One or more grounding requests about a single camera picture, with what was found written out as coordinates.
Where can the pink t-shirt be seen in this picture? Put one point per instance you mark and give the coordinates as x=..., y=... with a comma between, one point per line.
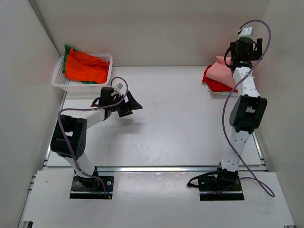
x=220, y=73

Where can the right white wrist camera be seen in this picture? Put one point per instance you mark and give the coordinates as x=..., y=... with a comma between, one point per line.
x=245, y=32

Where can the folded red t-shirt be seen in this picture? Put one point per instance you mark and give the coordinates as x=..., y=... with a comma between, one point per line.
x=218, y=78

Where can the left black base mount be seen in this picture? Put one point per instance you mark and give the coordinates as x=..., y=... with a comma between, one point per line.
x=91, y=188

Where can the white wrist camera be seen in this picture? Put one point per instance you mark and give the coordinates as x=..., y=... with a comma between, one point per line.
x=118, y=88
x=245, y=32

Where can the orange t-shirt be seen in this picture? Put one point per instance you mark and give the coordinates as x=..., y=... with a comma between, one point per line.
x=85, y=68

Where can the green t-shirt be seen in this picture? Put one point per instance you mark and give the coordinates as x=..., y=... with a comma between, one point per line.
x=67, y=51

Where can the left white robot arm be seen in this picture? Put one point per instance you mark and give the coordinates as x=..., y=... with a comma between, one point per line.
x=69, y=137

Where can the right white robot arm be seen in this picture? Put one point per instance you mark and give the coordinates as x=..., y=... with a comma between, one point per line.
x=249, y=108

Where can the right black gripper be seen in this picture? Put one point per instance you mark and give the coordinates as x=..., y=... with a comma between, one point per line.
x=255, y=54

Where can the white plastic basket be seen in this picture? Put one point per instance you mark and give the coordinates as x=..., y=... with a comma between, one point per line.
x=61, y=81

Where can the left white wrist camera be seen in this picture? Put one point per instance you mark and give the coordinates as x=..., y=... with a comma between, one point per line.
x=118, y=88

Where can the aluminium rail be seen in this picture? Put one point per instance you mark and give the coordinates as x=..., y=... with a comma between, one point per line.
x=156, y=168

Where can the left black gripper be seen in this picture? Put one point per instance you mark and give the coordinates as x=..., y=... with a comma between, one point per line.
x=131, y=104

